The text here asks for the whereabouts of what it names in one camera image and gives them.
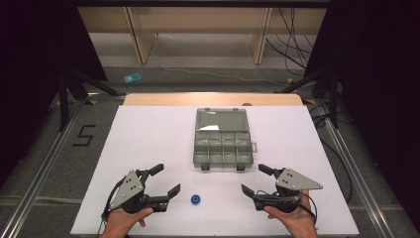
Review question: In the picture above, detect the beige wooden desk frame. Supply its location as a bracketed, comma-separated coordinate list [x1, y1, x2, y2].
[76, 5, 329, 65]

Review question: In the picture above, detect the blue packet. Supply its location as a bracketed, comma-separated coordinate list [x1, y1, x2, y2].
[123, 71, 144, 84]

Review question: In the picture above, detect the person's left hand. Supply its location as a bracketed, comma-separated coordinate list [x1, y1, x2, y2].
[99, 207, 156, 238]

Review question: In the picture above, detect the dark curtain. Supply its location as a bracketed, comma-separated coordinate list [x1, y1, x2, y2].
[302, 0, 420, 234]
[0, 0, 109, 187]

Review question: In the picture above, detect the person's right hand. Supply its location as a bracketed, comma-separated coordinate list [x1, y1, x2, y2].
[262, 189, 320, 238]

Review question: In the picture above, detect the white table sheet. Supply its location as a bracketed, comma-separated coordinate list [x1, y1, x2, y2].
[69, 104, 361, 237]

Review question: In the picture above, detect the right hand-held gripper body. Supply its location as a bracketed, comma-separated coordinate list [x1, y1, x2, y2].
[274, 167, 324, 214]

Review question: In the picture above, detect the bundle of black cables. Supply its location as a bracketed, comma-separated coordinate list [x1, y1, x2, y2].
[264, 7, 319, 77]

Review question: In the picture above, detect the black floor cable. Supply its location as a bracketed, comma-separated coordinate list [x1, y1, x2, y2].
[309, 101, 355, 203]

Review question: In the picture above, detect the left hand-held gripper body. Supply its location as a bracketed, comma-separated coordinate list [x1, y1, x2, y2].
[108, 170, 149, 214]

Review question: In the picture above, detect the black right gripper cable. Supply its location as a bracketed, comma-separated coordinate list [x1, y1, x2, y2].
[256, 189, 319, 223]

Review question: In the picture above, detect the aluminium floor rail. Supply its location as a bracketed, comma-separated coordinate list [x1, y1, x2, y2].
[0, 95, 91, 238]
[310, 98, 395, 238]

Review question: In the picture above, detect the clear grey compartment box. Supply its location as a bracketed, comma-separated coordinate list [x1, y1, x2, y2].
[192, 107, 259, 172]

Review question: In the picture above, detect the white floor cable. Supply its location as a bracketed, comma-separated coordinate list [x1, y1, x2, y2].
[146, 33, 292, 88]

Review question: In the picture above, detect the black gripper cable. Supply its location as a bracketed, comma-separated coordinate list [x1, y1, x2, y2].
[97, 177, 128, 236]
[256, 189, 319, 223]

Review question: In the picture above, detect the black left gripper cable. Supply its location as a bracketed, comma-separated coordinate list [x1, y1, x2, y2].
[97, 177, 128, 236]

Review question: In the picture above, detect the black metal stand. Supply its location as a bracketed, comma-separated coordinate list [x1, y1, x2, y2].
[272, 65, 341, 130]
[56, 67, 127, 133]

